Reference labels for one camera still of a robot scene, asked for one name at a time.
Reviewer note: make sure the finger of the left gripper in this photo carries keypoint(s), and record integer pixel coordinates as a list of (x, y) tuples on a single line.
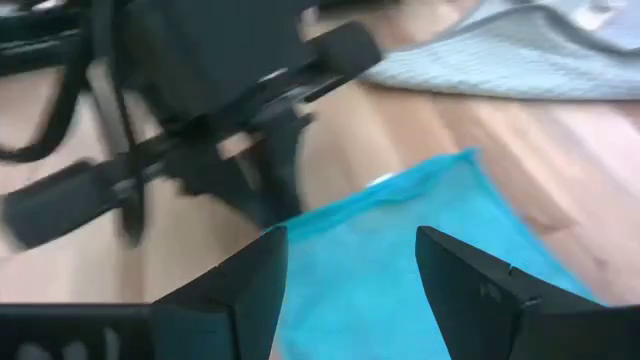
[(220, 175), (285, 160)]

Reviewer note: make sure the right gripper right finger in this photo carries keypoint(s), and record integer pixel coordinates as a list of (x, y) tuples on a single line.
[(480, 310)]

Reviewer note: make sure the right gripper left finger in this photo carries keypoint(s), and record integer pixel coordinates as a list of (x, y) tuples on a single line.
[(240, 310)]

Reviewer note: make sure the teal microfiber towel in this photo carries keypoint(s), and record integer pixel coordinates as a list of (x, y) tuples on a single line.
[(360, 260)]

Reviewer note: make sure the grey microfiber towel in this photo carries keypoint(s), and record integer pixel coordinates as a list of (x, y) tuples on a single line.
[(500, 60)]

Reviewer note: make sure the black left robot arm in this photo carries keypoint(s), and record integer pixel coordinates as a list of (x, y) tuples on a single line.
[(30, 45)]

